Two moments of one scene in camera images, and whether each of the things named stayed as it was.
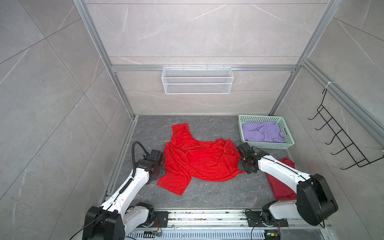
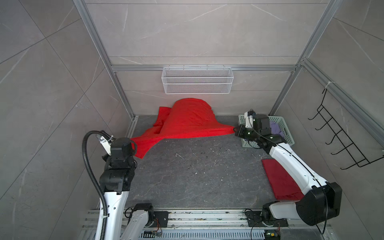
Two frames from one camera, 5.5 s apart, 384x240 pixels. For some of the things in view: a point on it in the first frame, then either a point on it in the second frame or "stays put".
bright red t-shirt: (186, 157) -> (188, 117)
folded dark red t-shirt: (281, 191) stays put
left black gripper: (162, 171) -> (107, 163)
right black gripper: (240, 167) -> (240, 134)
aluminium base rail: (229, 225) stays put
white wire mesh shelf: (197, 80) stays put
